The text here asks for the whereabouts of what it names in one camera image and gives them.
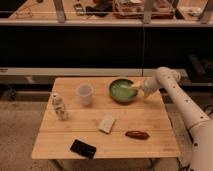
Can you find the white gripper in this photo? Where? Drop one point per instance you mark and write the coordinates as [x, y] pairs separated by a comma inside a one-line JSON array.
[[149, 86]]

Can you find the green ceramic bowl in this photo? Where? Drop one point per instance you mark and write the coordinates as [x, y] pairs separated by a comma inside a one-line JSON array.
[[120, 92]]

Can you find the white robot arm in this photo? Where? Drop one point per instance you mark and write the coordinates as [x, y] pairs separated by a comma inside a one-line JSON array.
[[198, 123]]

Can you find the red chili pepper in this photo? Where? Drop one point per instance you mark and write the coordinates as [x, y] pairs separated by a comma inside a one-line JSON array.
[[137, 135]]

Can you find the clear plastic cup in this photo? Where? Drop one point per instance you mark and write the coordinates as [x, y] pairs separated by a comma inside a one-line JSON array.
[[84, 92]]

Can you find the wooden table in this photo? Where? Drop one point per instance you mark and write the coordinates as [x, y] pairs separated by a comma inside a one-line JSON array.
[[55, 137]]

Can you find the dark equipment on right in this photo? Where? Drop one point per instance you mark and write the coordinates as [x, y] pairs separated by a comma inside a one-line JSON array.
[[199, 69]]

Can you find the tray of clutter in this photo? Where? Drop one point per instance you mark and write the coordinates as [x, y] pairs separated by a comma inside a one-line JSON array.
[[134, 9]]

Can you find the white plastic bottle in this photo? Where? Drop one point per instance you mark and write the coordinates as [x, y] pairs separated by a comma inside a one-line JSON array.
[[59, 107]]

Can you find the black rectangular phone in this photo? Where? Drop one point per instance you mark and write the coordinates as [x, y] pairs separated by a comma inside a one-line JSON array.
[[83, 149]]

